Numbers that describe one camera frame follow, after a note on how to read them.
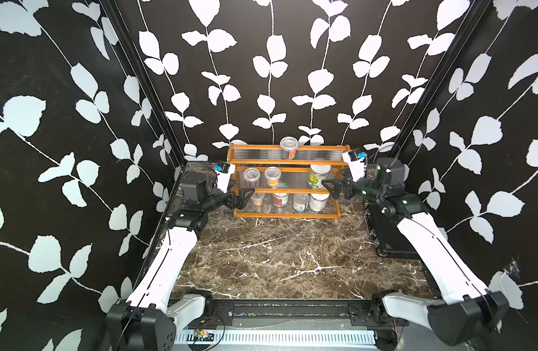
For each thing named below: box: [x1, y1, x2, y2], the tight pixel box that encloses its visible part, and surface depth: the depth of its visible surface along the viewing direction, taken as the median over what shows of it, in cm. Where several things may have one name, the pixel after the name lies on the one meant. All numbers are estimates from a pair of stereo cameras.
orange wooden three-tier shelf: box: [226, 144, 351, 219], surface depth 100 cm
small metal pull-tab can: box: [292, 193, 310, 213], surface depth 100 cm
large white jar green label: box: [307, 164, 332, 188], surface depth 88 cm
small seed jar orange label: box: [249, 193, 266, 207], surface depth 100 cm
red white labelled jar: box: [271, 193, 289, 208], surface depth 99 cm
